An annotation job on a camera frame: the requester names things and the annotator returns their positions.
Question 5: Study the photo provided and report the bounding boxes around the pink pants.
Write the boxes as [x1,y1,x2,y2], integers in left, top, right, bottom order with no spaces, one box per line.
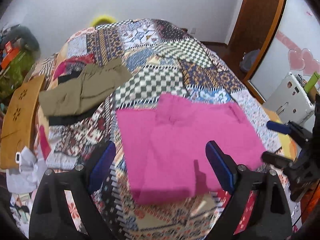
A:
[116,94,265,205]

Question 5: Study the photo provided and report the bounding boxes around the white suitcase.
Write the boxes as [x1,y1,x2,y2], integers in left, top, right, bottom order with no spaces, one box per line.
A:
[263,72,315,126]

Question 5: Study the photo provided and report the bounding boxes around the white crumpled cloth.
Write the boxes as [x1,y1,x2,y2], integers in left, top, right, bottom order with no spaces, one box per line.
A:
[6,146,47,194]

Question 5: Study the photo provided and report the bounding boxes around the green water bottle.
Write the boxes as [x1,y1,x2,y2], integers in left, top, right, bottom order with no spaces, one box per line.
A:
[304,72,319,93]

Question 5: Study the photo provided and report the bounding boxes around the wooden wardrobe with glass door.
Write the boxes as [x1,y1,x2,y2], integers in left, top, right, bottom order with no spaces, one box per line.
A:
[243,0,319,103]

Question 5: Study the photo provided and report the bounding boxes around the black garment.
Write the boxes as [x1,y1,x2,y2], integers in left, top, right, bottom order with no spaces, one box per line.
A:
[48,70,99,126]

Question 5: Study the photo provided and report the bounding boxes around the wooden lap desk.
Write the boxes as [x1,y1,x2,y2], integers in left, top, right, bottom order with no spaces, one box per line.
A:
[1,75,45,170]

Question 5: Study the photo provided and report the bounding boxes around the brown wooden door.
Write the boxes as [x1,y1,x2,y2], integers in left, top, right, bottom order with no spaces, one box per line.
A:
[224,0,279,79]

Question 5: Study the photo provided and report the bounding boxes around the patchwork bed quilt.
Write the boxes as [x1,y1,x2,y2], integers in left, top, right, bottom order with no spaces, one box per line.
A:
[29,19,292,239]

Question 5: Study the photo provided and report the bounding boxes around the olive green pants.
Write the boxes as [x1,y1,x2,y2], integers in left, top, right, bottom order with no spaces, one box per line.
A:
[39,58,132,116]

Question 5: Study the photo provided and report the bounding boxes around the green storage bag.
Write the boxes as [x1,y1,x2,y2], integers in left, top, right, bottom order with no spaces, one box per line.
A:
[1,50,35,100]

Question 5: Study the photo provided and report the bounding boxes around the orange box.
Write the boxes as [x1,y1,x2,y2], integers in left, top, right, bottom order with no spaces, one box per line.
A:
[1,48,20,69]

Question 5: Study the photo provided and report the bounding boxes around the grey plush toy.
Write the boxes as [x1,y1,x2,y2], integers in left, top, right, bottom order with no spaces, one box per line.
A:
[1,25,40,51]

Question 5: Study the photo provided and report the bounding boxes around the yellow foam ring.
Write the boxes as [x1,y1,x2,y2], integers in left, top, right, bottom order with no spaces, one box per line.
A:
[89,15,118,28]

